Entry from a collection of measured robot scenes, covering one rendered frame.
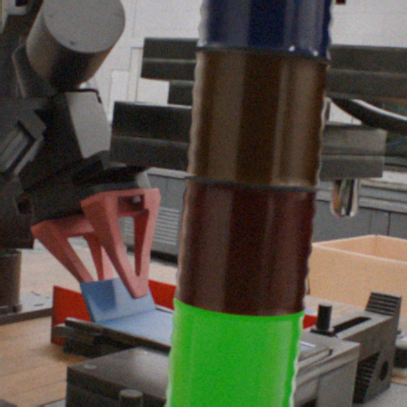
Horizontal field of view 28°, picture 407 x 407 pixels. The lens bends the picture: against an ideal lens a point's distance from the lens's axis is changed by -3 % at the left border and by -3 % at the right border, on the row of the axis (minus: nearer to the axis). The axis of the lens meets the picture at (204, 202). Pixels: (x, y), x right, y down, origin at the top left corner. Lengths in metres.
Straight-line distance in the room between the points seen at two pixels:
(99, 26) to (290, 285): 0.36
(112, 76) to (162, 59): 8.98
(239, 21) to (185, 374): 0.10
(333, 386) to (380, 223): 4.84
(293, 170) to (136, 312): 0.41
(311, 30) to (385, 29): 7.45
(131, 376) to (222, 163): 0.28
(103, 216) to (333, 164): 0.16
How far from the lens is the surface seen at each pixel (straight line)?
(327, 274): 2.94
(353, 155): 0.55
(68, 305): 0.83
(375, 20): 7.73
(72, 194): 0.59
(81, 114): 0.60
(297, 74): 0.22
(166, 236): 6.36
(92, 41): 0.56
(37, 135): 0.58
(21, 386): 0.72
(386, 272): 2.84
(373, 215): 5.43
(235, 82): 0.22
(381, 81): 0.45
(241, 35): 0.22
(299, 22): 0.22
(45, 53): 0.58
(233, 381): 0.23
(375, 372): 0.77
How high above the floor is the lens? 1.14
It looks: 6 degrees down
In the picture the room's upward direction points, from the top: 5 degrees clockwise
